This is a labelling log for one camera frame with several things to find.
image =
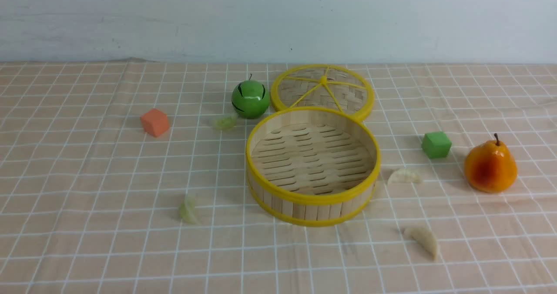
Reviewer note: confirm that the green dumpling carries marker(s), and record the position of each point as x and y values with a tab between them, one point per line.
225	122
187	211

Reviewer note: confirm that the white dumpling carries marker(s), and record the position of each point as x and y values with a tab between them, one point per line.
405	175
425	238

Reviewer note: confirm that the bamboo steamer tray yellow rim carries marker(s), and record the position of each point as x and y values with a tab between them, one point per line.
312	166

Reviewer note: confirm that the bamboo steamer lid yellow rim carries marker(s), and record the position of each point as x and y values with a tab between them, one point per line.
323	85

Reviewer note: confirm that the green toy apple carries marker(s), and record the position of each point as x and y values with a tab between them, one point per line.
250	99

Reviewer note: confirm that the orange foam cube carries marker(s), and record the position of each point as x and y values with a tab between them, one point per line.
155	122

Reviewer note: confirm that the green foam cube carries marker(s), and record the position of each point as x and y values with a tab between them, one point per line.
436	145

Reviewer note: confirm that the peach checkered tablecloth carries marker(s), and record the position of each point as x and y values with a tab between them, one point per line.
89	200

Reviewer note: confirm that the orange yellow toy pear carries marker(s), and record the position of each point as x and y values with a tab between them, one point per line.
490	167

